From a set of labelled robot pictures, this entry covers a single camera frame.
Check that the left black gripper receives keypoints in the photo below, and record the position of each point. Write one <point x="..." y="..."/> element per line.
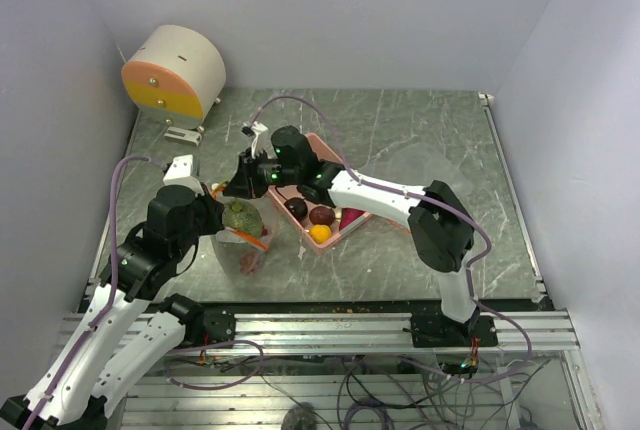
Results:
<point x="214" y="211"/>

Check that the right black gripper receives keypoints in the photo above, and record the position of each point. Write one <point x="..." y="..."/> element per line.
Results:
<point x="246" y="183"/>

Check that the green netted melon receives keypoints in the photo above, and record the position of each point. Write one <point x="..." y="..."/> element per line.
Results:
<point x="240" y="215"/>

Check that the pink plastic basket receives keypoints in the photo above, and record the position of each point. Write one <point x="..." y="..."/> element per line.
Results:
<point x="304" y="165"/>

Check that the clear bag orange zipper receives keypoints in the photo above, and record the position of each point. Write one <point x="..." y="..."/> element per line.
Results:
<point x="230" y="245"/>

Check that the red grape bunch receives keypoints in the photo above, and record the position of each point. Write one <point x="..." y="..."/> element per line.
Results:
<point x="251" y="262"/>

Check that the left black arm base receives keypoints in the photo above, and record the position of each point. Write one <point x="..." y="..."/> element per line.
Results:
<point x="215" y="325"/>

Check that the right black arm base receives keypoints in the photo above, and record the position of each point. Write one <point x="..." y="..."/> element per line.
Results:
<point x="433" y="330"/>

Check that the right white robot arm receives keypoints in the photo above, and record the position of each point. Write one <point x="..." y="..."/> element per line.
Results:
<point x="440" y="226"/>

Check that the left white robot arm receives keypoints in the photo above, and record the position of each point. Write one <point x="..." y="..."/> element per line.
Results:
<point x="95" y="370"/>

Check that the small dark red plum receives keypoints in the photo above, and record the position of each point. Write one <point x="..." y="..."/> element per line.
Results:
<point x="321" y="215"/>

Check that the orange fruit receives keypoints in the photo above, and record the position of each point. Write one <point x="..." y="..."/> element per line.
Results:
<point x="320" y="233"/>

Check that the magenta dragon fruit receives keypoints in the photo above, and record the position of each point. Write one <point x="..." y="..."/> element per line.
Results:
<point x="350" y="219"/>

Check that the cream cylindrical drawer box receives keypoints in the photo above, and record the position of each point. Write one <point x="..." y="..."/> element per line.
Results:
<point x="175" y="76"/>

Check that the white corner clip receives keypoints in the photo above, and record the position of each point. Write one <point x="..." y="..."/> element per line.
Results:
<point x="486" y="98"/>

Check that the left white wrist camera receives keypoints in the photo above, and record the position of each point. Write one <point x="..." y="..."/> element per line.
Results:
<point x="184" y="171"/>

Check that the small white metal bracket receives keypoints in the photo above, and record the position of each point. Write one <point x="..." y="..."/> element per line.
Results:
<point x="176" y="134"/>

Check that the aluminium mounting rail frame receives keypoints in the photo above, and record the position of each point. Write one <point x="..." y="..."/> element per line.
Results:
<point x="351" y="366"/>

